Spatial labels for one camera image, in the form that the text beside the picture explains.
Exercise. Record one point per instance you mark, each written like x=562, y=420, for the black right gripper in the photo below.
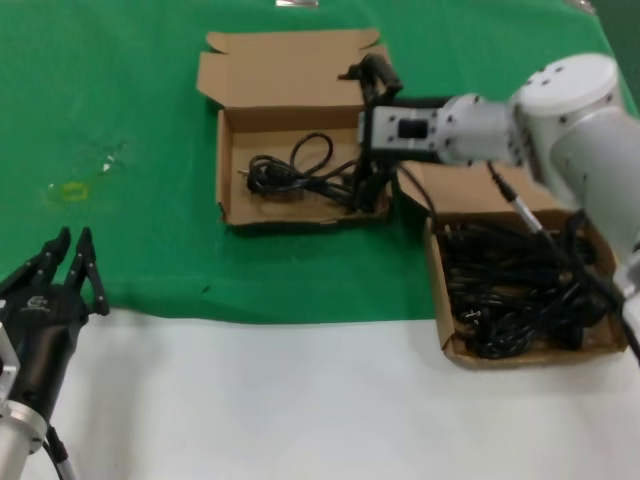
x=422, y=102

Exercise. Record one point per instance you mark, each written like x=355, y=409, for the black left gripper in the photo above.
x=42, y=335

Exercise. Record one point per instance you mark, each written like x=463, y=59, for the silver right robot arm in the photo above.
x=565, y=125

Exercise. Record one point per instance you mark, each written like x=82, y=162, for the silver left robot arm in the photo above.
x=17, y=440

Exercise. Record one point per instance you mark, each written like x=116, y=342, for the white paper scraps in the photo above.
x=107, y=166

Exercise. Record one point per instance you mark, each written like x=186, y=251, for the silver metal object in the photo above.
x=296, y=3

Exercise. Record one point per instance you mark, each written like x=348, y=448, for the green table cloth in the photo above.
x=100, y=100

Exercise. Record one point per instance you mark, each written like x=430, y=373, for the clear plastic bag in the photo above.
x=582, y=5

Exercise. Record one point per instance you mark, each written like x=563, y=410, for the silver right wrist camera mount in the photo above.
x=385, y=130

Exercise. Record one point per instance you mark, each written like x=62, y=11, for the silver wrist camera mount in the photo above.
x=7, y=360
x=385, y=130

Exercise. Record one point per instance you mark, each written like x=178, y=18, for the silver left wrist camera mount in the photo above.
x=7, y=360

